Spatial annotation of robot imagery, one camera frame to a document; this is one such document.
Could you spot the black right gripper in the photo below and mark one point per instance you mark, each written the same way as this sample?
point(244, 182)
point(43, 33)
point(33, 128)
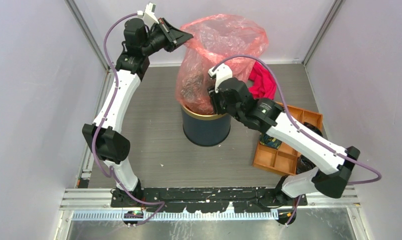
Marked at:
point(214, 97)

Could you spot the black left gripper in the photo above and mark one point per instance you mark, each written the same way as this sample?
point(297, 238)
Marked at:
point(173, 36)

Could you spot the dark blue gold-rimmed trash bin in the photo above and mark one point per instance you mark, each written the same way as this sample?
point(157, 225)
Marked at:
point(205, 130)

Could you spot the red translucent trash bag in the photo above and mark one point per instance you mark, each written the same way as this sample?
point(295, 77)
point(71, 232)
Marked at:
point(215, 38)

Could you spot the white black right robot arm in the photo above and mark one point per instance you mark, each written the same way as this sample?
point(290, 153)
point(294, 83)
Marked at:
point(332, 171)

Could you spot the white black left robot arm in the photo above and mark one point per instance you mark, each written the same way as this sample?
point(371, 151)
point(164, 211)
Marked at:
point(109, 148)

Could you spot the crumpled magenta cloth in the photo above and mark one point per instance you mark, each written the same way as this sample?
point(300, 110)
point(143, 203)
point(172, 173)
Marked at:
point(263, 83)

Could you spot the rolled dark blue patterned tie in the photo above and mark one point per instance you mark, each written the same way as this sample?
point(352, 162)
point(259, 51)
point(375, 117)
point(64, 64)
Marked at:
point(270, 142)

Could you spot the orange wooden organizer tray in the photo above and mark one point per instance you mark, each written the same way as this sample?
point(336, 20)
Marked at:
point(283, 161)

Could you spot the rolled dark tie front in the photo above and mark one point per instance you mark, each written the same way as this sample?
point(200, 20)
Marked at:
point(303, 163)

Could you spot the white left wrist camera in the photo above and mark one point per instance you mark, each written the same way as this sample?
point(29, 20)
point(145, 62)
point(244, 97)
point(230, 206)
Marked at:
point(148, 15)

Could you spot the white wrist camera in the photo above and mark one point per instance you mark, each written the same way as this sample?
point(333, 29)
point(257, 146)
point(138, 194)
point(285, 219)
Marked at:
point(220, 73)
point(148, 15)

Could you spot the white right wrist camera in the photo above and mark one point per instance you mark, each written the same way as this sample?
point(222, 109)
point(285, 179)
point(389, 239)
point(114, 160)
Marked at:
point(220, 73)

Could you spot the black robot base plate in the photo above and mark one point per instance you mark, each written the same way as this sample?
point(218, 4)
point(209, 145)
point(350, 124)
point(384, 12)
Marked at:
point(199, 199)

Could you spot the aluminium frame rail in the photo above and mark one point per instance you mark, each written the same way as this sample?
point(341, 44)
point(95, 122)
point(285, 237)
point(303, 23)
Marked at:
point(96, 204)

